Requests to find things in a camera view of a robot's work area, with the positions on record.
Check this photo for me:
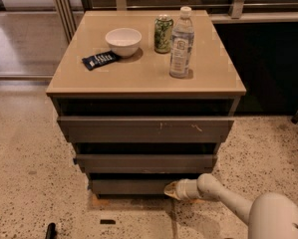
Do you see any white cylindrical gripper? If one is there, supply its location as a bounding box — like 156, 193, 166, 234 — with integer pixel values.
163, 179, 201, 200

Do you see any grey bottom drawer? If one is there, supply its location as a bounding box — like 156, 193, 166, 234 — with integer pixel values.
90, 180, 170, 195

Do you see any grey drawer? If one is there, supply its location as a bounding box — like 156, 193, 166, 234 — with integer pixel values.
58, 117, 234, 143
74, 154, 216, 174
90, 180, 170, 195

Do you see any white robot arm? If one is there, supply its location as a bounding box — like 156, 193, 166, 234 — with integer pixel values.
164, 173, 298, 239

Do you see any grey middle drawer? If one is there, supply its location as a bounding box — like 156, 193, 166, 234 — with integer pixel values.
74, 154, 216, 174

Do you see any brown drawer cabinet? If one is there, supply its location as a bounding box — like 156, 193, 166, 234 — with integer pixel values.
47, 11, 246, 185

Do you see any grey top drawer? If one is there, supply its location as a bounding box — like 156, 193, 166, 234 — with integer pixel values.
58, 117, 234, 143

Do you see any black object at floor edge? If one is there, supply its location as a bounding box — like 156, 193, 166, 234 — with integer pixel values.
45, 223, 57, 239

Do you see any dark blue snack packet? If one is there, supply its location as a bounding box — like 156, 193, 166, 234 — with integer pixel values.
82, 51, 120, 71

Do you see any green drink can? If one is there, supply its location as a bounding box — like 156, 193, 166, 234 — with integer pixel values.
154, 14, 173, 54

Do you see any white ceramic bowl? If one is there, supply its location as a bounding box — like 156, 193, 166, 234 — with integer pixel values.
105, 28, 142, 58

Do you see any clear plastic water bottle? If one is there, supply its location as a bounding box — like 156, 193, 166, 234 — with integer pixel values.
169, 6, 194, 78

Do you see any metal window frame rail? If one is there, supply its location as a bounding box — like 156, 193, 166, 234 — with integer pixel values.
48, 0, 298, 45

